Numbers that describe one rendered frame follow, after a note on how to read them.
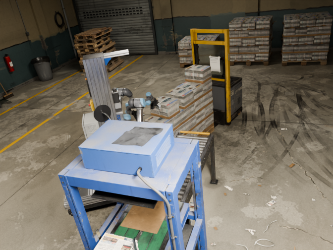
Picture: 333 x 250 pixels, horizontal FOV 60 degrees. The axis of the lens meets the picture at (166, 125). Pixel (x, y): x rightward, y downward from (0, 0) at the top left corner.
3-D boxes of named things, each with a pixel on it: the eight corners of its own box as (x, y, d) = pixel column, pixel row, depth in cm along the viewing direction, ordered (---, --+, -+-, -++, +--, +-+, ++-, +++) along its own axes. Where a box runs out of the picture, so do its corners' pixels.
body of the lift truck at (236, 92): (201, 116, 624) (199, 81, 587) (214, 106, 660) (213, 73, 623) (231, 123, 582) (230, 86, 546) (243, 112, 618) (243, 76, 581)
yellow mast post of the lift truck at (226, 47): (224, 121, 572) (222, 30, 491) (227, 119, 578) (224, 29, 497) (229, 122, 567) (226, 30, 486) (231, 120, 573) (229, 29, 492)
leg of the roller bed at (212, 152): (212, 180, 435) (210, 141, 404) (216, 180, 433) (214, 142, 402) (211, 182, 431) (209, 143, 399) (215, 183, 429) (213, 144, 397)
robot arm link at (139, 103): (136, 139, 391) (135, 98, 389) (146, 139, 387) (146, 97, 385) (133, 139, 379) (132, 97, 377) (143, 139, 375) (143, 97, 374)
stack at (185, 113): (151, 163, 493) (143, 119, 455) (190, 132, 570) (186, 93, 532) (169, 170, 470) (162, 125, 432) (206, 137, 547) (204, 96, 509)
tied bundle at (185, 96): (166, 105, 492) (164, 93, 482) (176, 99, 512) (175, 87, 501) (184, 109, 470) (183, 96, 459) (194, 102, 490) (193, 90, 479)
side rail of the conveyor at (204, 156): (210, 141, 404) (210, 134, 398) (214, 142, 402) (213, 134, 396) (181, 210, 295) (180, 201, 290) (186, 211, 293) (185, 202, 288)
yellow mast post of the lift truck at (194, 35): (196, 115, 612) (190, 29, 531) (198, 113, 617) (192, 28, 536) (200, 116, 606) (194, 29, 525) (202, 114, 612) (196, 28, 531)
